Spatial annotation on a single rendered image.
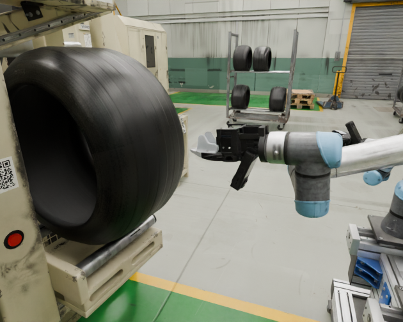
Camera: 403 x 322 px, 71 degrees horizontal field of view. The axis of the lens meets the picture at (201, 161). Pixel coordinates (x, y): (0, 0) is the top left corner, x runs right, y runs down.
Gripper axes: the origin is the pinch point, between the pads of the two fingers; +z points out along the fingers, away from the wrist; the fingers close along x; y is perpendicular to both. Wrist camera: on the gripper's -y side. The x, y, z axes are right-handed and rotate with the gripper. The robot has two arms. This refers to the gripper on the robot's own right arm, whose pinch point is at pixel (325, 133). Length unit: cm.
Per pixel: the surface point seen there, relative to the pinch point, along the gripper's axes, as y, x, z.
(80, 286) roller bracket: -4, -138, 3
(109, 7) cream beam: -70, -83, 56
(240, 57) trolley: 9, 333, 318
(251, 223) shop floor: 111, 23, 69
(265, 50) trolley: 0, 361, 277
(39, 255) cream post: -11, -142, 14
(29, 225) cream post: -21, -141, 13
